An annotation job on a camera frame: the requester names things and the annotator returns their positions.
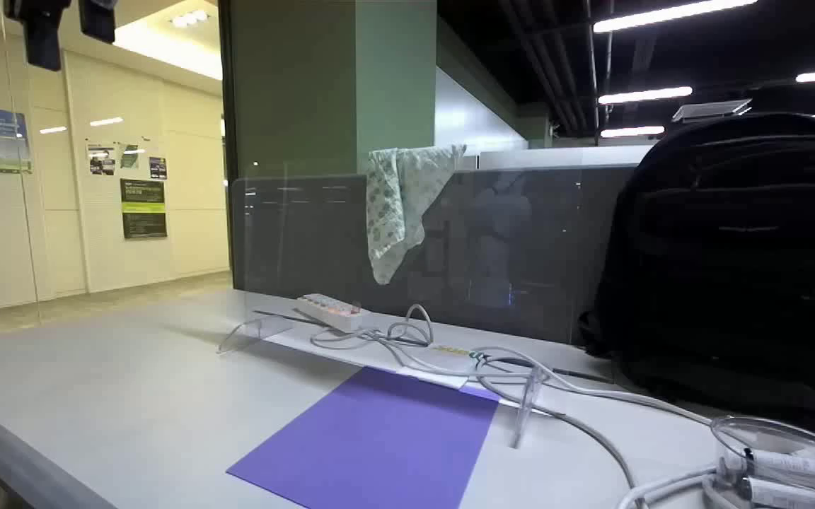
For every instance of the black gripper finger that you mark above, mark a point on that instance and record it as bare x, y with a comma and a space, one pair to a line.
96, 19
42, 32

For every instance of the pale green patterned cloth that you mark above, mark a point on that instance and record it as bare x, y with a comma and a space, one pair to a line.
385, 207

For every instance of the bright recessed ceiling panel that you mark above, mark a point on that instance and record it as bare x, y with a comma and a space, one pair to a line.
177, 44

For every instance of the dark glass desk partition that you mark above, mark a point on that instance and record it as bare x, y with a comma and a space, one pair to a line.
313, 235

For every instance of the white power strip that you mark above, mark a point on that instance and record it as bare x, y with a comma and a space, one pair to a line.
330, 312

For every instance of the purple paper sheet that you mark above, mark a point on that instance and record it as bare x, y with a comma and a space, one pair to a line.
379, 443

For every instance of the grey flat object behind backpack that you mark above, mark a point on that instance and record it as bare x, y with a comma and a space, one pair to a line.
707, 112

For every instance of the black backpack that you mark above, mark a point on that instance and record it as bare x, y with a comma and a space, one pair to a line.
736, 265

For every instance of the white plug adapter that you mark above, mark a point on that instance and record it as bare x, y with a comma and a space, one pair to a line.
784, 494
789, 466

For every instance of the small photo wall notice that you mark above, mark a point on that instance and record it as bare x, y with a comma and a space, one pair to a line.
100, 159

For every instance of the small green wall notice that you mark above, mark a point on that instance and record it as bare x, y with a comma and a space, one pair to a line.
130, 156

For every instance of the small dark wall notice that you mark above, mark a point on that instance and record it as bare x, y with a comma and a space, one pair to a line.
156, 168

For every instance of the green and black wall poster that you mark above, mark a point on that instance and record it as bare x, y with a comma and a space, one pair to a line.
141, 210

